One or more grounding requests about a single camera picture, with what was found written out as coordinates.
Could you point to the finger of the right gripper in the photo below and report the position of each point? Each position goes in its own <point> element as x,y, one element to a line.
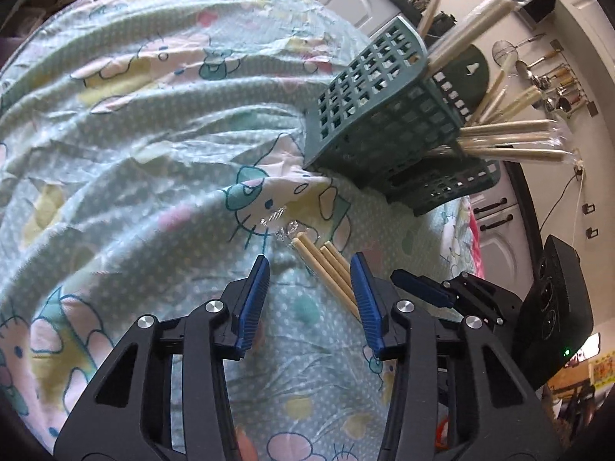
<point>422,287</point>

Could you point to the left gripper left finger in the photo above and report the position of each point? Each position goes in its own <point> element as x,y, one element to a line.
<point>161,394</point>

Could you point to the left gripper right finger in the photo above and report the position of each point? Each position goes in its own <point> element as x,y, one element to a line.
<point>457,393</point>

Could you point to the bamboo chopstick pair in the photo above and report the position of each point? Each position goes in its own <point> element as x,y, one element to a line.
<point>324,261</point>
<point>517,105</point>
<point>428,17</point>
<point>504,128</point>
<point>457,39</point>
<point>533,153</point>

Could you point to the left human hand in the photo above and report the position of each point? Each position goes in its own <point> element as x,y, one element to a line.
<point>247,449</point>

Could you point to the pink fleece blanket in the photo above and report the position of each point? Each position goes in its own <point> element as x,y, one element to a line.
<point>476,255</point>

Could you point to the dark green utensil basket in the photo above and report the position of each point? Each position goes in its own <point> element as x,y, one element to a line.
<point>394,124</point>

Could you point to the hanging steel ladle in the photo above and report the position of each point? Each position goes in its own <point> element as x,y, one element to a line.
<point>523,69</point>

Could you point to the dark steel pot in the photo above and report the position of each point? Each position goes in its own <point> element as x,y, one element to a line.
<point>441,24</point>

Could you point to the cartoon print tablecloth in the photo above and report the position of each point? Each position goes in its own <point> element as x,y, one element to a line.
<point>124,127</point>

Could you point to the steel kettle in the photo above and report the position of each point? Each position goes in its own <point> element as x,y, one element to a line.
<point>419,5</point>

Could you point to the wall power socket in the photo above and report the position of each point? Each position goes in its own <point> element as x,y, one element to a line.
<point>579,169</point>

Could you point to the hanging wire strainer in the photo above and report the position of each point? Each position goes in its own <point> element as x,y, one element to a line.
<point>502,50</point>

